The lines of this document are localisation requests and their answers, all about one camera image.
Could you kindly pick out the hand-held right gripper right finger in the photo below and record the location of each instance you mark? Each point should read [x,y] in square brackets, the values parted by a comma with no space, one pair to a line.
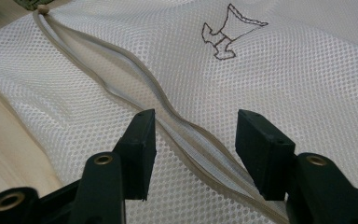
[264,155]

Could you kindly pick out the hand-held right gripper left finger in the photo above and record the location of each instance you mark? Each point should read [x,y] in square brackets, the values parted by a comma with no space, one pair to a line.
[135,161]

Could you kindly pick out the white mesh laundry bag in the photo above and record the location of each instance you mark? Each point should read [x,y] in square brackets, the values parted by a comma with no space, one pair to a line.
[292,93]

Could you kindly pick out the dark green cloth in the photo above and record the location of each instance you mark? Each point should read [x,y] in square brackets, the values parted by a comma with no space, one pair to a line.
[28,3]

